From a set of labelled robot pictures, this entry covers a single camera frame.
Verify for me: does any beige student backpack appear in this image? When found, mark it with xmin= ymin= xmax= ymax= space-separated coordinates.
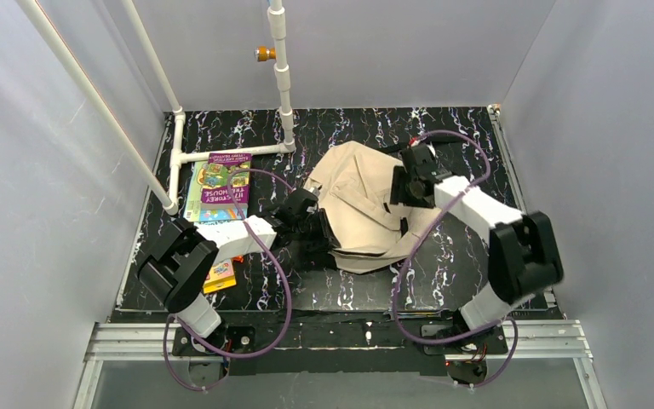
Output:
xmin=303 ymin=140 xmax=508 ymax=275

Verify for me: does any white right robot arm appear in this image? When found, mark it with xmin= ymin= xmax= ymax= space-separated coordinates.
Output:
xmin=390 ymin=143 xmax=564 ymax=337

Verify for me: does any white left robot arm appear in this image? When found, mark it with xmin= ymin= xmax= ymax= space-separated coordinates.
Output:
xmin=135 ymin=188 xmax=340 ymax=337

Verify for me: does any yellow crayon box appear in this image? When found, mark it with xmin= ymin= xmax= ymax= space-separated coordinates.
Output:
xmin=203 ymin=259 xmax=236 ymax=294

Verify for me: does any light blue picture book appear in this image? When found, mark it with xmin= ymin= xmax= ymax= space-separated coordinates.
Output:
xmin=183 ymin=153 xmax=252 ymax=224

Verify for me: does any steel wrench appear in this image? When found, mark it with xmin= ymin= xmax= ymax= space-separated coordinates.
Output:
xmin=383 ymin=310 xmax=452 ymax=322

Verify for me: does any orange knob on pipe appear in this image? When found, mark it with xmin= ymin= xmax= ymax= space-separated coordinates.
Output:
xmin=255 ymin=46 xmax=277 ymax=62

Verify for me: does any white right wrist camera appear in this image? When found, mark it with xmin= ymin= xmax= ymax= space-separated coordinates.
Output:
xmin=409 ymin=139 xmax=436 ymax=161

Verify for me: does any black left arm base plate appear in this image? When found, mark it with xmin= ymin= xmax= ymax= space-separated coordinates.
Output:
xmin=170 ymin=325 xmax=255 ymax=357

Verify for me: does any white pvc pipe frame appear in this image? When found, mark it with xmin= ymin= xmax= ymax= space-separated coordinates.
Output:
xmin=15 ymin=0 xmax=298 ymax=216

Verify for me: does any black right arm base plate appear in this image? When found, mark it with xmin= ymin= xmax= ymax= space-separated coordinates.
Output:
xmin=420 ymin=321 xmax=508 ymax=357

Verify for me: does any aluminium rail frame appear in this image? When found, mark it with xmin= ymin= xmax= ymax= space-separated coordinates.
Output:
xmin=74 ymin=317 xmax=606 ymax=408

